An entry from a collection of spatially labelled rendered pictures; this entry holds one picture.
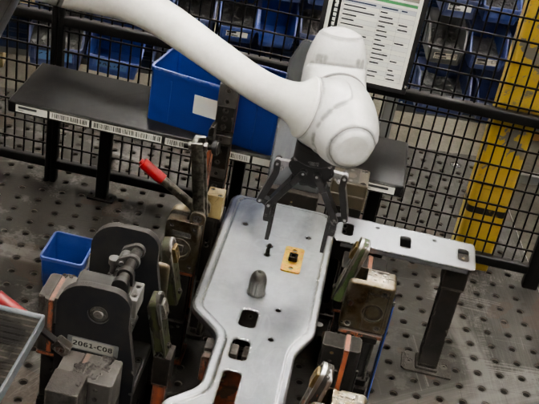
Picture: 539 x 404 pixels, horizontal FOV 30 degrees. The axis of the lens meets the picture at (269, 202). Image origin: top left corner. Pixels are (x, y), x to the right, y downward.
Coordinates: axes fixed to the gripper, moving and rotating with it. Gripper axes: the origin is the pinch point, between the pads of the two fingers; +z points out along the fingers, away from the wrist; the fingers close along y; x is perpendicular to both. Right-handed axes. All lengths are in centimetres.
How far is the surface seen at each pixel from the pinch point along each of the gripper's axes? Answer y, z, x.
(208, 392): -7.4, 6.2, -41.2
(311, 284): 4.9, 6.1, -6.6
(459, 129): 61, 107, 286
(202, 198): -18.6, -3.9, -2.0
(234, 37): -41, 42, 182
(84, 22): -60, -8, 55
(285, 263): -0.7, 5.9, -2.0
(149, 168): -29.3, -7.1, -1.1
